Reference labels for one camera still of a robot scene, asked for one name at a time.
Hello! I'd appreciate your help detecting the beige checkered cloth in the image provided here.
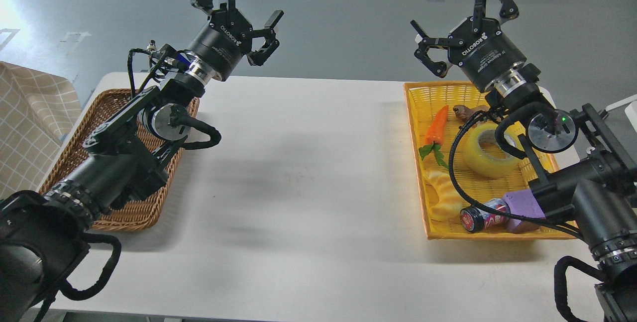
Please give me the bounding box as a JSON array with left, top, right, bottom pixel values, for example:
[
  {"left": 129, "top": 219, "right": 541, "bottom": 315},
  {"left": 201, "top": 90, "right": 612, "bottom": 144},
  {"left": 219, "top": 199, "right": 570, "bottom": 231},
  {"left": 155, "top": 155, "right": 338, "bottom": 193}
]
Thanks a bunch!
[{"left": 0, "top": 62, "right": 82, "bottom": 198}]

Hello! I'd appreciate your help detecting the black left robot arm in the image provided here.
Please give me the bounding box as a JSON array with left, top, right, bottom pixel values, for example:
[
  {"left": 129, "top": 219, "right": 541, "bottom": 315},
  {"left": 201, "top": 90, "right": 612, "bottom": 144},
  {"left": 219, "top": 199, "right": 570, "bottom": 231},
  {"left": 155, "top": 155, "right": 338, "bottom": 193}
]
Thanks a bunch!
[{"left": 1, "top": 0, "right": 284, "bottom": 322}]

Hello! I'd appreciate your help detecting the yellow plastic basket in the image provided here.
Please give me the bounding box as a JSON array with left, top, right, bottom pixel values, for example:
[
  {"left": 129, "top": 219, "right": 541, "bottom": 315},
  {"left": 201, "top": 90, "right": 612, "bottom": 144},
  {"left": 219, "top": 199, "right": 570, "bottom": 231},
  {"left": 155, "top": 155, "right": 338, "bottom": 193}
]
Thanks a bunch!
[{"left": 404, "top": 81, "right": 579, "bottom": 240}]

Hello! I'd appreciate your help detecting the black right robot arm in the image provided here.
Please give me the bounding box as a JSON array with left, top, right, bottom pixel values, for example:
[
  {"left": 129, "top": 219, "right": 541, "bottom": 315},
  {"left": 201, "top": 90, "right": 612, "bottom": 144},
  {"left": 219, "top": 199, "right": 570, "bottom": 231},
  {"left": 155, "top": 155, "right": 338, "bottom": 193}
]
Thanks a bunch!
[{"left": 411, "top": 0, "right": 637, "bottom": 322}]

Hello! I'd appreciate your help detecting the brown wicker basket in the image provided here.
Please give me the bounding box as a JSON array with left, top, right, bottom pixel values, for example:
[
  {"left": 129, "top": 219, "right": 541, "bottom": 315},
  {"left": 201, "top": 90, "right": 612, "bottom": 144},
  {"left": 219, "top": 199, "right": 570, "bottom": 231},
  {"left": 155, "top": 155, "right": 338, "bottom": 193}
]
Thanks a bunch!
[{"left": 39, "top": 88, "right": 200, "bottom": 231}]

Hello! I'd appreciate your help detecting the orange toy carrot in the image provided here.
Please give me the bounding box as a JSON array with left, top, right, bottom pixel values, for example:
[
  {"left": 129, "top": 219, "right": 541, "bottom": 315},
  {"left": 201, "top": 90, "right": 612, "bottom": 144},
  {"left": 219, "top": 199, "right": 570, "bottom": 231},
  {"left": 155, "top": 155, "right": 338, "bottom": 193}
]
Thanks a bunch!
[{"left": 418, "top": 105, "right": 449, "bottom": 169}]

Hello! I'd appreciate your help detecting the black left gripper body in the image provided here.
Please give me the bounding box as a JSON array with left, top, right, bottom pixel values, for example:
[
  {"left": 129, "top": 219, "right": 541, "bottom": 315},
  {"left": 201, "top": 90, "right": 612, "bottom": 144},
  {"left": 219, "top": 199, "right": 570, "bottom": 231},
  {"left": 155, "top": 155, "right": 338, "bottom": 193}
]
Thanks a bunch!
[{"left": 186, "top": 9, "right": 252, "bottom": 82}]

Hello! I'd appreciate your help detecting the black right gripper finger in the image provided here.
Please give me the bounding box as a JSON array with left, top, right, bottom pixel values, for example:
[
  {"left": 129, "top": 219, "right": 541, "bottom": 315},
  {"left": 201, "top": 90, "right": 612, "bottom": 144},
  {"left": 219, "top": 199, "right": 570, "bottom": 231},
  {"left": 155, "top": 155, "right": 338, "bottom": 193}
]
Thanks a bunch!
[
  {"left": 410, "top": 19, "right": 454, "bottom": 79},
  {"left": 469, "top": 0, "right": 520, "bottom": 33}
]

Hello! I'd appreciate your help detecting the red black can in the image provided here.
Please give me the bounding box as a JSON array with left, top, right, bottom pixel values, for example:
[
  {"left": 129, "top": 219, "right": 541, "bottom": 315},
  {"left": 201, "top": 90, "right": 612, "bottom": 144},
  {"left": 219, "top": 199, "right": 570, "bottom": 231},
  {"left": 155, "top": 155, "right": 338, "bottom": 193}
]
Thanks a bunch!
[{"left": 459, "top": 198, "right": 511, "bottom": 233}]

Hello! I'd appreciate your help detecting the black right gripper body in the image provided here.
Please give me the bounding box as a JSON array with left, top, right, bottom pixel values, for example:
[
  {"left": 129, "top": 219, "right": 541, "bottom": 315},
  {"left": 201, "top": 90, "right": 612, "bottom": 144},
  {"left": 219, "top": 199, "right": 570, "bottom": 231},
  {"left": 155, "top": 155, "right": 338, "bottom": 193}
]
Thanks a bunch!
[{"left": 448, "top": 17, "right": 527, "bottom": 93}]

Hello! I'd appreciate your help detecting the brown toy lion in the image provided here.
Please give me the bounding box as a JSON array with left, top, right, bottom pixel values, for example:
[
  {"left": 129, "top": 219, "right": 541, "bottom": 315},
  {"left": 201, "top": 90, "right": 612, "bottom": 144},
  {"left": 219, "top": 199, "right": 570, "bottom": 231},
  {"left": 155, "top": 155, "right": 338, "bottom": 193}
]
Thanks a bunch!
[{"left": 453, "top": 105, "right": 490, "bottom": 124}]

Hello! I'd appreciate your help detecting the yellow tape roll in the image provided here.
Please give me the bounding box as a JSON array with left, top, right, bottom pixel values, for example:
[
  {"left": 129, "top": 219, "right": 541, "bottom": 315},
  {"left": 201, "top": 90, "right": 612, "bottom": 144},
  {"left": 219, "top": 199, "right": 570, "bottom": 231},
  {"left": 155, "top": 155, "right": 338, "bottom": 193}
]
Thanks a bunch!
[{"left": 460, "top": 123, "right": 519, "bottom": 179}]

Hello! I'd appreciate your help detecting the purple foam block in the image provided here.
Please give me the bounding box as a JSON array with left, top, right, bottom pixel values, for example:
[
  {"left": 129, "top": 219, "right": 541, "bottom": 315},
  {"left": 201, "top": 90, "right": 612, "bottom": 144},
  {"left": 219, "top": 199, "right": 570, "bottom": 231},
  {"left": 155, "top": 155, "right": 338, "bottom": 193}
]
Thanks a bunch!
[{"left": 503, "top": 190, "right": 545, "bottom": 234}]

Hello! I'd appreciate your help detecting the yellow toy croissant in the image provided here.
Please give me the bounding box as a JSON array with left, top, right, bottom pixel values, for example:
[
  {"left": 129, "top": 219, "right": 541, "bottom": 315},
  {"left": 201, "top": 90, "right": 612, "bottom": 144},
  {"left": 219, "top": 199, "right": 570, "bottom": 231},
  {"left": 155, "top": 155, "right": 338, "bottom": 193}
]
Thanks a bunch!
[{"left": 423, "top": 157, "right": 465, "bottom": 221}]

